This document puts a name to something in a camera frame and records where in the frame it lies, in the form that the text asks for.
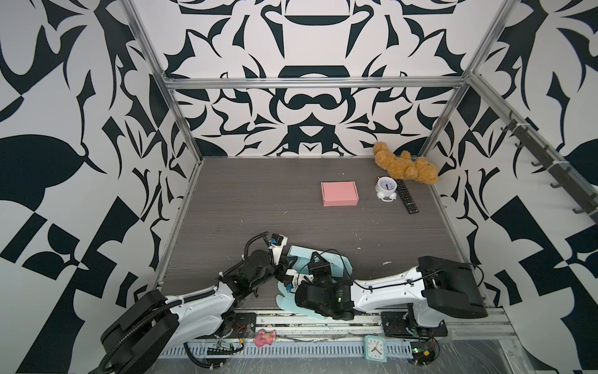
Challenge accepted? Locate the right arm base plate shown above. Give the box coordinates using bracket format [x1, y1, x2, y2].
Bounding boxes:
[380, 310, 449, 340]

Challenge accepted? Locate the small circuit board right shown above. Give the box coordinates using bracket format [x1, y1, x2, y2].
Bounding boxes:
[408, 339, 439, 367]

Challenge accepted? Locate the white alarm clock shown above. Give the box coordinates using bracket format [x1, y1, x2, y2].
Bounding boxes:
[375, 177, 398, 203]

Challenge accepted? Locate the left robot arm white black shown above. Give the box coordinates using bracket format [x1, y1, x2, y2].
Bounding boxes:
[94, 249, 297, 373]

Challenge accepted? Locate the brown teddy bear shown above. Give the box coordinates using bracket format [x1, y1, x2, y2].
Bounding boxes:
[373, 142, 439, 185]

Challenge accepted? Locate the pink small toy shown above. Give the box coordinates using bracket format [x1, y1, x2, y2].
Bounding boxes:
[253, 330, 277, 348]

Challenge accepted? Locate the pink paper box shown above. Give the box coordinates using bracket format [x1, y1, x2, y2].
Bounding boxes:
[321, 182, 359, 207]

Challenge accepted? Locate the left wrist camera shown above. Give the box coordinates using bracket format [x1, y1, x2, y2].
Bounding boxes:
[268, 233, 288, 266]

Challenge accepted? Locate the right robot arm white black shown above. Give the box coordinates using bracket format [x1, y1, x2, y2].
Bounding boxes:
[285, 252, 487, 327]

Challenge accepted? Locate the small circuit board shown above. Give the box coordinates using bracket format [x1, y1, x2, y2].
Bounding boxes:
[206, 340, 244, 356]
[408, 339, 439, 367]

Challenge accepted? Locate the teal square clock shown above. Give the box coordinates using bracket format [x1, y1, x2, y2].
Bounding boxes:
[364, 335, 387, 362]

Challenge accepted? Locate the light blue paper box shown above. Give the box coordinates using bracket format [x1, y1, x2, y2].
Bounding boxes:
[276, 246, 353, 320]

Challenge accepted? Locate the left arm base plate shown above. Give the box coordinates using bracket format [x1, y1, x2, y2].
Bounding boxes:
[192, 312, 257, 339]

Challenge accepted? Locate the small circuit board left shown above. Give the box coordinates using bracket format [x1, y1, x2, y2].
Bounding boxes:
[206, 340, 244, 356]

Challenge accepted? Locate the black remote control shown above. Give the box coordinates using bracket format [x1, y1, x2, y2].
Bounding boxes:
[396, 179, 419, 214]

